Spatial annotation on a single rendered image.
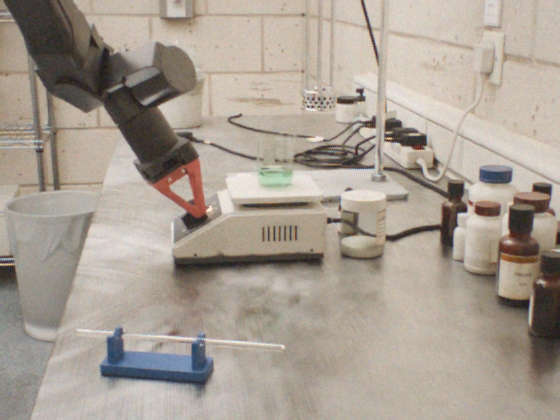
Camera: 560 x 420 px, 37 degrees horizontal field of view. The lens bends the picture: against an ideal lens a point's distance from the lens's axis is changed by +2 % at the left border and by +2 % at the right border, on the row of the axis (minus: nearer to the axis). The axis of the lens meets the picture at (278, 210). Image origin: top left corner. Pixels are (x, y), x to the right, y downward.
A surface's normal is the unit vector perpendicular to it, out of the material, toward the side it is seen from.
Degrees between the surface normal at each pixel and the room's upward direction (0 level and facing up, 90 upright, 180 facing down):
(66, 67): 138
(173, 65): 67
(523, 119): 90
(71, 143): 90
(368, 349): 0
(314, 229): 90
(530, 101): 90
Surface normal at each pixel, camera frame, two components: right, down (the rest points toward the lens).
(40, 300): -0.25, 0.32
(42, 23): -0.02, 0.87
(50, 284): 0.00, 0.33
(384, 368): 0.00, -0.97
